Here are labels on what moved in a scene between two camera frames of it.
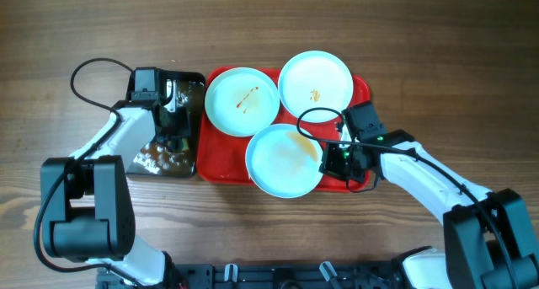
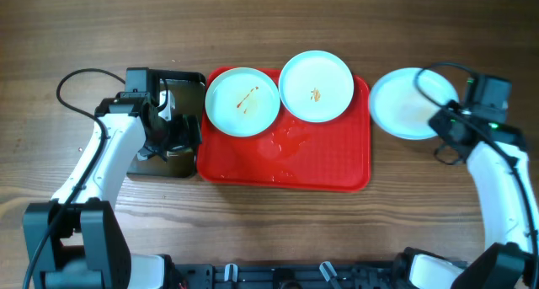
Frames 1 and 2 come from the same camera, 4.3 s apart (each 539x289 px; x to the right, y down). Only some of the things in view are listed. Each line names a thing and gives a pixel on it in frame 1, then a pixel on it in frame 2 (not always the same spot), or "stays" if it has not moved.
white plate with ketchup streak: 242,102 stays
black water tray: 161,159 stays
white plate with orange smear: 282,163 to 403,101
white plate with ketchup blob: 315,78 stays
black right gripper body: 344,163 to 443,122
